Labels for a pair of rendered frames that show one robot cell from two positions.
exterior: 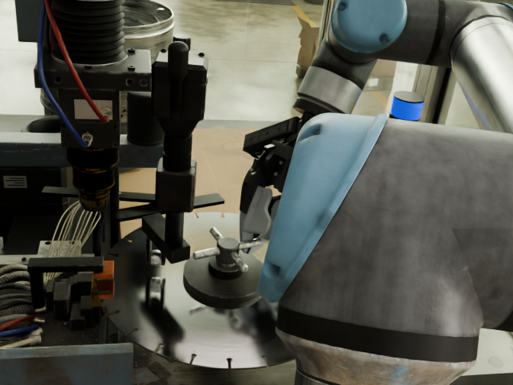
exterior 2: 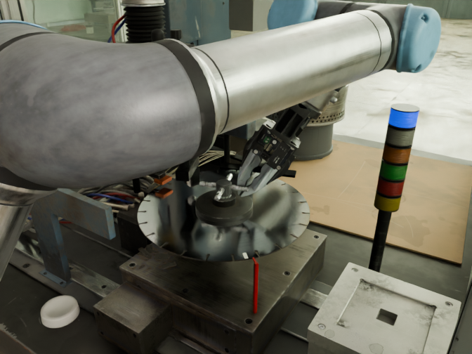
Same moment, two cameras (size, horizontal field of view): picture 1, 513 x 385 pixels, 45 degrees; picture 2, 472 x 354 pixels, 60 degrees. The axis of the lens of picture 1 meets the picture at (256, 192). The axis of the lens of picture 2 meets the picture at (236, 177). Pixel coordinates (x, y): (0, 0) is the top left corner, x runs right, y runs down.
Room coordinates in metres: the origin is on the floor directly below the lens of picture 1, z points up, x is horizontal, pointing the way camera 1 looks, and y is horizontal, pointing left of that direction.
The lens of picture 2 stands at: (0.20, -0.48, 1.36)
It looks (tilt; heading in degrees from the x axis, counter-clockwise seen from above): 27 degrees down; 46
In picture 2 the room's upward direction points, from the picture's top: straight up
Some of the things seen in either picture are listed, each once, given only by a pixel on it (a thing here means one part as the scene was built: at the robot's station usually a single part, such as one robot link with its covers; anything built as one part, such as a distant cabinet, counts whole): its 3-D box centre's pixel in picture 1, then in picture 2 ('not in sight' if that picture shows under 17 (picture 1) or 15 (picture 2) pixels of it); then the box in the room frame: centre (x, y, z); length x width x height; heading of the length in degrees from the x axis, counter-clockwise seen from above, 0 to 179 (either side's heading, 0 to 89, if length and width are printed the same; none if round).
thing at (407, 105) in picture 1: (407, 105); (403, 116); (0.86, -0.20, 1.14); 0.05 x 0.04 x 0.03; 13
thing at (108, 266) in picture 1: (72, 283); (149, 183); (0.62, 0.22, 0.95); 0.10 x 0.03 x 0.07; 103
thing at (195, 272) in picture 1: (226, 269); (224, 201); (0.67, 0.03, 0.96); 0.11 x 0.11 x 0.03
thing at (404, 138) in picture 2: not in sight; (400, 133); (0.86, -0.20, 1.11); 0.05 x 0.04 x 0.03; 13
